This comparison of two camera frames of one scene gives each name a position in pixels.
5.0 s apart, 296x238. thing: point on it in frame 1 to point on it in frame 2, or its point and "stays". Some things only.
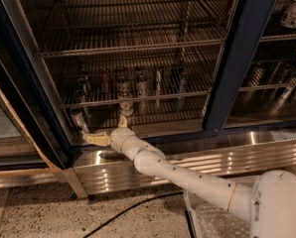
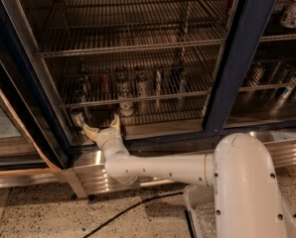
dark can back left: x=83 y=86 stays
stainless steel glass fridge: x=211 y=76 stays
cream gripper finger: x=122 y=122 to x=116 y=122
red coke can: x=104 y=74 stays
